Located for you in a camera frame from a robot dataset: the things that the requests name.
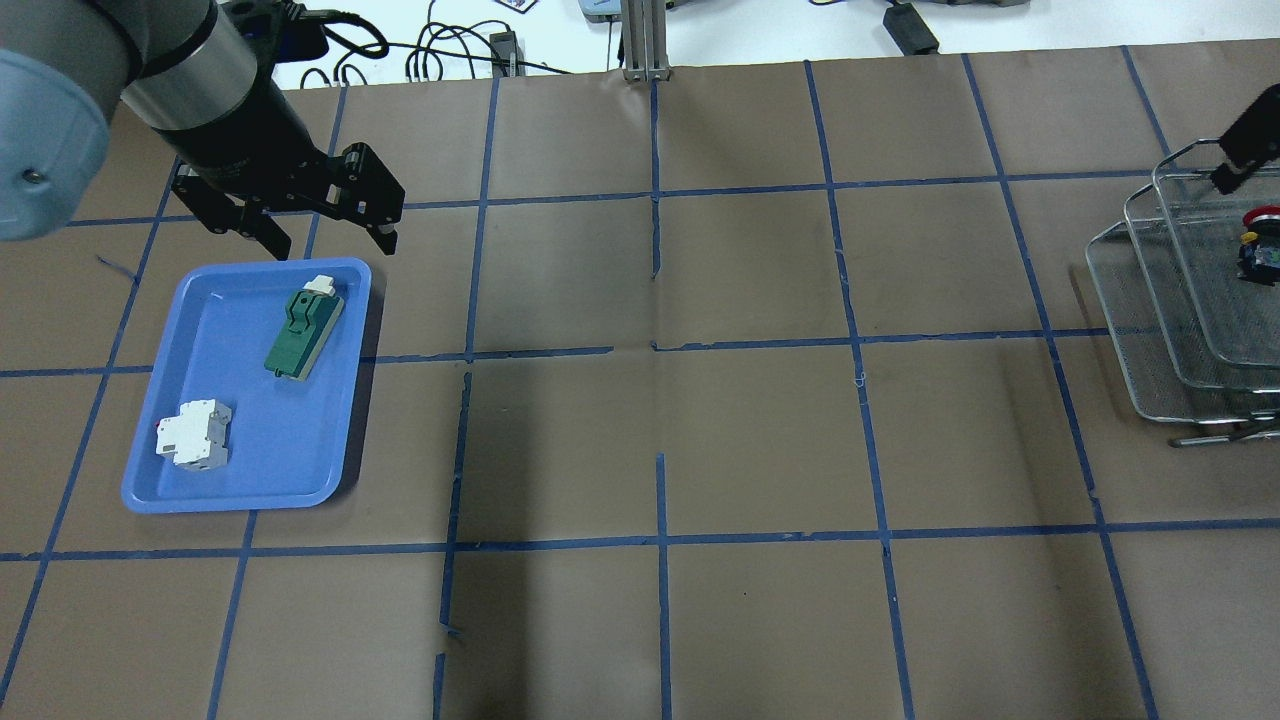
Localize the green relay module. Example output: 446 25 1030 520
262 274 346 382

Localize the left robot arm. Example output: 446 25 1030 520
1 1 404 260

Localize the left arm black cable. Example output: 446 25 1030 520
300 8 390 59

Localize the black power adapter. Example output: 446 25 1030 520
881 1 940 56

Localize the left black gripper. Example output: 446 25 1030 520
165 1 406 261

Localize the blue plastic tray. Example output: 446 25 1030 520
120 258 372 514

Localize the aluminium frame post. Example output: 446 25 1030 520
620 0 671 83

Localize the white circuit breaker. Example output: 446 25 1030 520
155 398 234 471

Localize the red emergency stop button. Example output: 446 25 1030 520
1236 204 1279 287

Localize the wire mesh shelf rack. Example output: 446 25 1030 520
1085 138 1279 447

